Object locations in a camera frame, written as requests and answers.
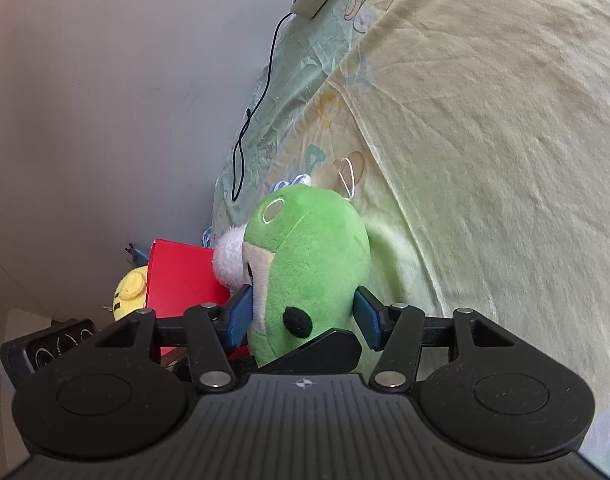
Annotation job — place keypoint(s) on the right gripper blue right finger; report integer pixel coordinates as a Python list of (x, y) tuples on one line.
[(375, 320)]

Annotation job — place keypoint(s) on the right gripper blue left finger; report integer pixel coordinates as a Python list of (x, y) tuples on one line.
[(236, 317)]

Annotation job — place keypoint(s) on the red storage box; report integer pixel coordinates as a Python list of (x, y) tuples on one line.
[(181, 283)]

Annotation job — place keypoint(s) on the green plush toy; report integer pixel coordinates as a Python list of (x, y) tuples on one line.
[(304, 252)]

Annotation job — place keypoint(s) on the yellow tiger plush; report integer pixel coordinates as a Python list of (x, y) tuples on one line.
[(130, 295)]

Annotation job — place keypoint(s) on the blue plastic bag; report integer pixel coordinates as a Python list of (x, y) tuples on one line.
[(138, 256)]

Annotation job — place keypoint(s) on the green cartoon bed sheet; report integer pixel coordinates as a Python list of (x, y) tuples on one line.
[(473, 136)]

